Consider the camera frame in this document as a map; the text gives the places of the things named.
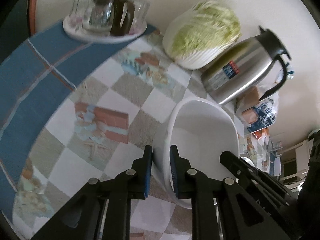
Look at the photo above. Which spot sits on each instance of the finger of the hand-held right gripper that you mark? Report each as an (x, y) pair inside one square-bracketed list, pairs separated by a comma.
[(250, 175)]

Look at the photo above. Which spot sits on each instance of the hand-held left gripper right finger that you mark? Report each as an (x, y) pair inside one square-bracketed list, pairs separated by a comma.
[(173, 172)]

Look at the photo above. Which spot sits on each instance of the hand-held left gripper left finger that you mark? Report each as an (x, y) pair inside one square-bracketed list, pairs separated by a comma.
[(148, 172)]

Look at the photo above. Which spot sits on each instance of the large stainless steel bowl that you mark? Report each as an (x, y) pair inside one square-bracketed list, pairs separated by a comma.
[(246, 159)]

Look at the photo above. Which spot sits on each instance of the small white bowl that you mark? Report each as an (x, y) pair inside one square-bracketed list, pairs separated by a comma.
[(200, 142)]

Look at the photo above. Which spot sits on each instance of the orange snack packet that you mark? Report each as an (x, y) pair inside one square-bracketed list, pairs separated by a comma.
[(261, 135)]

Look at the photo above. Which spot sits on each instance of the white cabinet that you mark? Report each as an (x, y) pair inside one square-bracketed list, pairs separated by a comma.
[(300, 152)]

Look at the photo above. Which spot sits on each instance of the toast bread bag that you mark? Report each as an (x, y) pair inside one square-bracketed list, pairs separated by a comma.
[(260, 115)]

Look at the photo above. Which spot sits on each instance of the stainless steel thermos kettle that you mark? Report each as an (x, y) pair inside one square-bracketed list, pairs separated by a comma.
[(237, 72)]

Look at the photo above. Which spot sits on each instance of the checked printed tablecloth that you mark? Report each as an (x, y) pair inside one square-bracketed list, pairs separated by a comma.
[(50, 80)]

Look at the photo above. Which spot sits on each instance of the napa cabbage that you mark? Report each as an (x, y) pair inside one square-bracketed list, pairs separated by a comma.
[(200, 30)]

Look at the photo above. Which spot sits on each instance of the white round tray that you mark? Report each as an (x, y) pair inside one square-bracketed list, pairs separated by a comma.
[(82, 36)]

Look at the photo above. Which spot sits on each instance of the dark glass jar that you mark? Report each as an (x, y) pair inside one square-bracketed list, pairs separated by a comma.
[(122, 17)]

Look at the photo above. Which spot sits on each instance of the clear drinking glass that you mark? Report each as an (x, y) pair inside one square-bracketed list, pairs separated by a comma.
[(78, 10), (141, 11), (100, 15)]

